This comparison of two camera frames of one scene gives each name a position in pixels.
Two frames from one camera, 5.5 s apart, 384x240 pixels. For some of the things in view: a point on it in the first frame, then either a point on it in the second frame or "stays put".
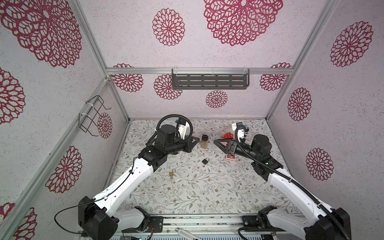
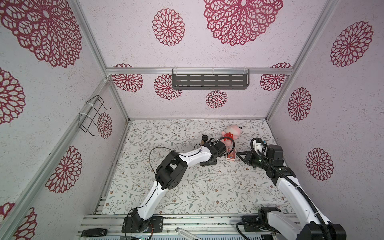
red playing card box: (230, 157) stays put
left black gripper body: (183, 145) to (209, 163)
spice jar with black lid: (204, 144) stays put
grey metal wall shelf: (210, 78) stays put
